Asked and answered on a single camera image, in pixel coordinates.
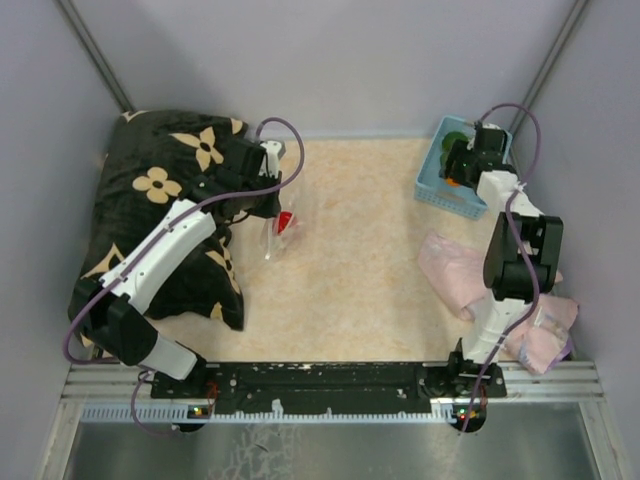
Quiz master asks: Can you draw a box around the blue plastic basket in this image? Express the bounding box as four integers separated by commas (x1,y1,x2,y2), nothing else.
414,116,512,220

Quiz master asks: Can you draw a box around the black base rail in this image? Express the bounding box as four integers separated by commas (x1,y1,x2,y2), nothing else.
151,356,506,415

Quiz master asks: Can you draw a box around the clear dotted zip bag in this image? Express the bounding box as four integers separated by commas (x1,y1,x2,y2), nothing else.
260,172,312,261

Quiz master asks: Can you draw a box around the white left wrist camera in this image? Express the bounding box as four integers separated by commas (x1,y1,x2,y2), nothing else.
259,140,286,179

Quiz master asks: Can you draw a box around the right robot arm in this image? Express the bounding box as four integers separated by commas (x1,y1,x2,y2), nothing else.
440,122,564,396

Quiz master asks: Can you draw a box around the pink cloth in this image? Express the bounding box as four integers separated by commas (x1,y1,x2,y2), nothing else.
418,230,579,374

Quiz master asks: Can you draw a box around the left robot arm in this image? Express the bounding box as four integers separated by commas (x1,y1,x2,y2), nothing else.
72,139,288,397

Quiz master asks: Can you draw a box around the black floral pillow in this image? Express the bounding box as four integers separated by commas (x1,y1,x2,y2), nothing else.
79,110,248,331

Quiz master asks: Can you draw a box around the green toy fruit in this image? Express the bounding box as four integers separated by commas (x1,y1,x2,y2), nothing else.
440,131,469,167

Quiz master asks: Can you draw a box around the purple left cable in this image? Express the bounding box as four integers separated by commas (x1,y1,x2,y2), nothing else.
60,116,306,441

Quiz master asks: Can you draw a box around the red toy apple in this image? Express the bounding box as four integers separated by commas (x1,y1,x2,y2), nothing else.
275,211,298,236

